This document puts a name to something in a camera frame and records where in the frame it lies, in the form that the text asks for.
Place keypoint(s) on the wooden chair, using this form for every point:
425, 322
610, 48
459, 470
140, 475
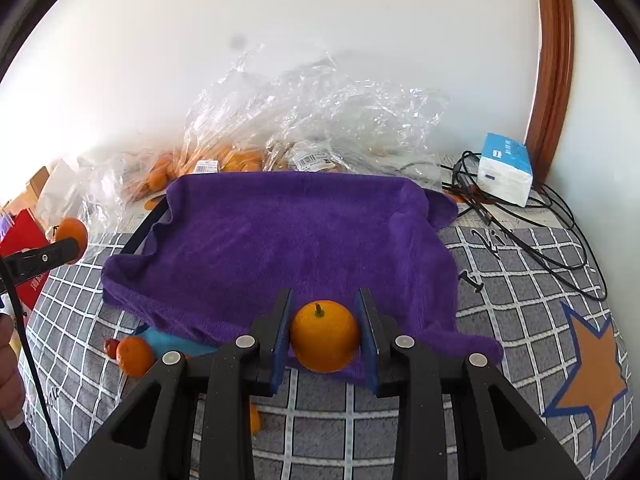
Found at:
28, 199

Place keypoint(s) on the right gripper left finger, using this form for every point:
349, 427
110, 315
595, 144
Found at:
150, 434

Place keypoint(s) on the small orange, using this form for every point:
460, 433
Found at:
255, 421

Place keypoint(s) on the small clear plastic bag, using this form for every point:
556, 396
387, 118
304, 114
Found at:
99, 193

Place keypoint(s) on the blue paper under tray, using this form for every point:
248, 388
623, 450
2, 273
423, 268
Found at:
161, 343

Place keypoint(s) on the large orange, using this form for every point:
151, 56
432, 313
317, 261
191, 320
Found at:
134, 356
73, 229

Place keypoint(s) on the brown wooden door frame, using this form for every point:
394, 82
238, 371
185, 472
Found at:
554, 79

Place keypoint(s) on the blue white tissue pack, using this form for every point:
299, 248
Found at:
504, 169

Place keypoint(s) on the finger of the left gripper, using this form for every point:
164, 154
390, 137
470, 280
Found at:
28, 264

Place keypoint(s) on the bagged oranges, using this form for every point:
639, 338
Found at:
200, 164

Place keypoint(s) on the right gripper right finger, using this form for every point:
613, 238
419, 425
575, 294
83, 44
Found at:
498, 434

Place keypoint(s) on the purple towel on tray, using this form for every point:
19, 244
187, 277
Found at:
232, 242

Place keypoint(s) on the large clear plastic bag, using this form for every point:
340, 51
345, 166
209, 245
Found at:
312, 116

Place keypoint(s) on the small red apple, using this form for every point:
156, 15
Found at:
110, 348

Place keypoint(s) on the person's left hand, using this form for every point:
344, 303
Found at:
11, 383

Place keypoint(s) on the black tray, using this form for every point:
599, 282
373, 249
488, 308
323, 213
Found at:
138, 237

